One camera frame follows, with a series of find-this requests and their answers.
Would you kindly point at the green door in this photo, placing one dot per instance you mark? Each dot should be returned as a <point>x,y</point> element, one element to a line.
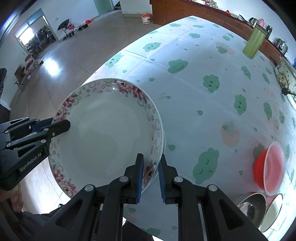
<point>103,4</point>

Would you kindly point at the black thermos flask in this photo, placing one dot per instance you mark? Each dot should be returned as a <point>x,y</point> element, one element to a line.
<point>269,31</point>

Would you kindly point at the folded baby stroller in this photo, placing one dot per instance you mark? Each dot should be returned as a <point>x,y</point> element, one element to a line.
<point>67,27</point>

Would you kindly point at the wooden chair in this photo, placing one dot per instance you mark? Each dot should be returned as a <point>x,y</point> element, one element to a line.
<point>20,76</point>

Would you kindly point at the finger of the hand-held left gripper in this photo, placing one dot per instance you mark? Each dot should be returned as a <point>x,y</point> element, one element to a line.
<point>40,125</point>
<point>60,127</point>

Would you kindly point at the person's left forearm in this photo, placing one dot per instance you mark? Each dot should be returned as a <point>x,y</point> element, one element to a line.
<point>27,224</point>

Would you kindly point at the pink floral rim plate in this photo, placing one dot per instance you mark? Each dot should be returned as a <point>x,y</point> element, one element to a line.
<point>104,139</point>

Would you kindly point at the brown wooden cabinet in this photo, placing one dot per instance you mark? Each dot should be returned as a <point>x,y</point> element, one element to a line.
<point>208,14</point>

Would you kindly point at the stainless steel bowl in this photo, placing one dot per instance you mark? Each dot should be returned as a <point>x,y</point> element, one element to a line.
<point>252,208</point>

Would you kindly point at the person's left hand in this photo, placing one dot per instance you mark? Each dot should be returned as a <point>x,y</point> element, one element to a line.
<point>15,199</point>

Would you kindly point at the red bag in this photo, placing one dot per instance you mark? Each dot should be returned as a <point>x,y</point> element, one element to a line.
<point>89,21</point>

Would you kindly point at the window frame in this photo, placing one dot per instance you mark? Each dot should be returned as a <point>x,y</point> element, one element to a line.
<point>34,34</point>

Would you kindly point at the green drink bottle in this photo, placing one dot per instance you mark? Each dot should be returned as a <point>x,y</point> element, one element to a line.
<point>253,42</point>

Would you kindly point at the white speckled slow cooker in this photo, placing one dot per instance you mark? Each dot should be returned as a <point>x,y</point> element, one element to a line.
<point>288,74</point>

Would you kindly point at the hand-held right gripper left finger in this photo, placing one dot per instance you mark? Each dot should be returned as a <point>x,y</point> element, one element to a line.
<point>139,178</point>

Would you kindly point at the red plastic bowl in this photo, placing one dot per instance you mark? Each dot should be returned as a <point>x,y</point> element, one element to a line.
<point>274,166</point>

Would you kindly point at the pink thermos flask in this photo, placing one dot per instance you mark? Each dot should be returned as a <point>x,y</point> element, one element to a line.
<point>261,22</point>

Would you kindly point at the black power plug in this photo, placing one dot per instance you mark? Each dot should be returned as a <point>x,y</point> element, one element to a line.
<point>285,91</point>

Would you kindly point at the person's dark pants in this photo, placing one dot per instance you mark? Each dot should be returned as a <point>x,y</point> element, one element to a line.
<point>138,231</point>

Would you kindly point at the plain white bowl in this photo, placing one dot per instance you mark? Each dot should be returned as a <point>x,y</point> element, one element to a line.
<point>274,213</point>

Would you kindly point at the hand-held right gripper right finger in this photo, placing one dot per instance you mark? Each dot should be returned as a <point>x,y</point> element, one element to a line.
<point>161,180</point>

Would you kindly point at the white plastic bucket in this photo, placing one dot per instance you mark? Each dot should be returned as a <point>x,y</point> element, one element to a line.
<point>146,19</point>

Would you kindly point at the steel electric kettle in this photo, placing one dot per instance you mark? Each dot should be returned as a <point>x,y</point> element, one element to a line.
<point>252,21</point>

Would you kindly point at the steel rice cooker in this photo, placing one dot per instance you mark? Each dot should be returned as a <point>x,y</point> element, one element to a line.
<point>281,45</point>

